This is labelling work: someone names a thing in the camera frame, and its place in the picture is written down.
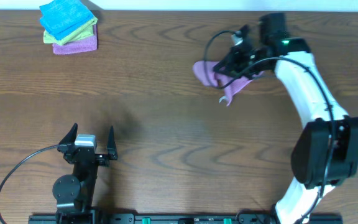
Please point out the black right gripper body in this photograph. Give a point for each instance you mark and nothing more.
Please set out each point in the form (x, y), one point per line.
(240, 62)

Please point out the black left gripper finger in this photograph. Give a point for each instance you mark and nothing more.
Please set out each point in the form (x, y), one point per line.
(111, 145)
(70, 136)

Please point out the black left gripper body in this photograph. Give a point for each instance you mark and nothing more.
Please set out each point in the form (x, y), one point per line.
(87, 157)

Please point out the purple microfiber cloth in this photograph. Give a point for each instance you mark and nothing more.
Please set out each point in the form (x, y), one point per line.
(211, 78)

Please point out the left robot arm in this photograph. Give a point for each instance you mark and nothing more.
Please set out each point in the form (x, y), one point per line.
(74, 192)

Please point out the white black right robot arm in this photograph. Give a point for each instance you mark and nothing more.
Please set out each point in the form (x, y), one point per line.
(326, 153)

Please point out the folded purple cloth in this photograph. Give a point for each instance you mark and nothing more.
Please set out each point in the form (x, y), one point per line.
(79, 46)

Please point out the folded green cloth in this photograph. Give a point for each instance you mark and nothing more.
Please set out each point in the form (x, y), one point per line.
(84, 31)

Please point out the folded blue cloth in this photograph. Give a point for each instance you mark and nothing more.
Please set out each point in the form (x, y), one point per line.
(66, 18)

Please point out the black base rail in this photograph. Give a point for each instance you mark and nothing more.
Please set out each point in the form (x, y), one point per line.
(128, 218)

